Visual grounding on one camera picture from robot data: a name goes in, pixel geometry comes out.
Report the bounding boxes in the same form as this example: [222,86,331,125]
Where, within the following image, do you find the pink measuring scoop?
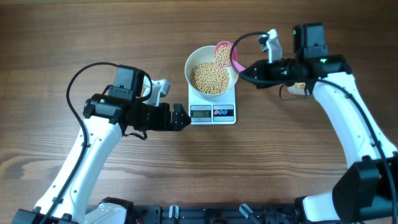
[214,40,245,72]

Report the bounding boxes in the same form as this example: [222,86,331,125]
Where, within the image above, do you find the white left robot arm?
[12,65,190,223]

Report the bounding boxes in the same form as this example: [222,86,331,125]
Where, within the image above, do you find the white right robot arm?
[239,23,397,223]

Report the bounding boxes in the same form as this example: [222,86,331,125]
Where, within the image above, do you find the white digital kitchen scale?
[188,86,236,125]

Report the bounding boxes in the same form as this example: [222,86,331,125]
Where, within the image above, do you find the soybeans in pink scoop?
[215,44,231,67]

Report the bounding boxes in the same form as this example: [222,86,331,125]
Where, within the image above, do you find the soybeans in white bowl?
[190,62,229,95]

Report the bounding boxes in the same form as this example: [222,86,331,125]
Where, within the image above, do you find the white bowl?
[185,45,238,99]

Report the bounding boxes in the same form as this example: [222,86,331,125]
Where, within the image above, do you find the pile of soybeans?
[294,82,306,90]

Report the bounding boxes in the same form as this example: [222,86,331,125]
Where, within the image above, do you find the clear plastic container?
[287,85,307,96]

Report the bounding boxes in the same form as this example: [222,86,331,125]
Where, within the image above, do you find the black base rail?
[127,203,300,224]

